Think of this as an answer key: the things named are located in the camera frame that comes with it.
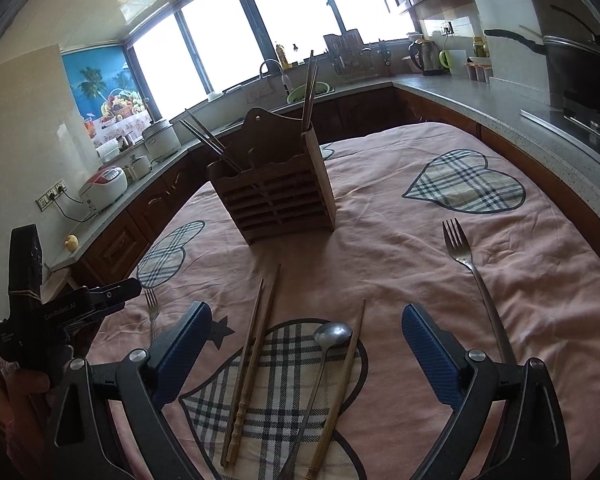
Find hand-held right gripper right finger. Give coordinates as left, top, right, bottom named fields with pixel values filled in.
left=401, top=303, right=571, bottom=480

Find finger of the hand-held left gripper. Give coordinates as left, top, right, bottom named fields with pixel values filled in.
left=66, top=307, right=113, bottom=334
left=87, top=277, right=144, bottom=312

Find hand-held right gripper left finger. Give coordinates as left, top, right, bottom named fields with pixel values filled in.
left=45, top=301, right=214, bottom=480

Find metal fork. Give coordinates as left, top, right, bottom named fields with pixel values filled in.
left=441, top=217, right=519, bottom=367
left=143, top=288, right=161, bottom=342

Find ridged wooden chopstick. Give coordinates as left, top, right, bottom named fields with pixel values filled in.
left=227, top=264, right=283, bottom=468
left=220, top=279, right=265, bottom=469

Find metal spoon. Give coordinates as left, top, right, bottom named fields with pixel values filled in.
left=277, top=321, right=355, bottom=480

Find metal chopstick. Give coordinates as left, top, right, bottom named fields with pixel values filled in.
left=178, top=118, right=244, bottom=174
left=184, top=108, right=229, bottom=157

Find wooden utensil holder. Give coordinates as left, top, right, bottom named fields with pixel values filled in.
left=207, top=108, right=337, bottom=245

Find person's left hand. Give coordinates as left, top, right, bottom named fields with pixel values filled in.
left=0, top=360, right=56, bottom=441

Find wooden lower cabinets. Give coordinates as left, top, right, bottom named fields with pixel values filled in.
left=70, top=85, right=600, bottom=291

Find pink plaid-heart tablecloth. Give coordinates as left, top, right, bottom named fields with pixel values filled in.
left=84, top=122, right=600, bottom=480

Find white pink rice cooker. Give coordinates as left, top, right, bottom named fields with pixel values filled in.
left=78, top=164, right=129, bottom=213

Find small white pot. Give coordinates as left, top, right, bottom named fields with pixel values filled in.
left=128, top=154, right=153, bottom=181

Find large white electric cooker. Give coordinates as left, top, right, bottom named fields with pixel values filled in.
left=141, top=118, right=183, bottom=164

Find grey kitchen countertop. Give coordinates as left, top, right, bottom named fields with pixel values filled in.
left=44, top=72, right=600, bottom=271

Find green basin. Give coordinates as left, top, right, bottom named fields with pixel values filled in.
left=285, top=81, right=331, bottom=105

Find chrome sink faucet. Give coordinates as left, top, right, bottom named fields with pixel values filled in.
left=258, top=58, right=294, bottom=104

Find gas stove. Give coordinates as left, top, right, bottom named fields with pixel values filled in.
left=519, top=89, right=600, bottom=150

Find row of spice jars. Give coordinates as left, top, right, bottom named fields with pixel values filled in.
left=464, top=57, right=494, bottom=83

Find green white pitcher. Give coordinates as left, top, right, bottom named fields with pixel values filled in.
left=438, top=48, right=469, bottom=77

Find electric kettle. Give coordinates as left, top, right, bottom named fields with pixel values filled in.
left=407, top=37, right=439, bottom=76

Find black wok with lid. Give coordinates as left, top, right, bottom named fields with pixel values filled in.
left=483, top=4, right=600, bottom=92

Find kitchen window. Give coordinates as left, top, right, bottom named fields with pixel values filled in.
left=124, top=0, right=422, bottom=112

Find black power cable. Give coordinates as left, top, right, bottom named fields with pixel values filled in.
left=54, top=194, right=102, bottom=223

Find wall power socket strip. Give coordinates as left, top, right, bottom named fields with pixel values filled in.
left=35, top=183, right=67, bottom=211

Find beach fruit wall poster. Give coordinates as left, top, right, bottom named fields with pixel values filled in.
left=62, top=42, right=154, bottom=149

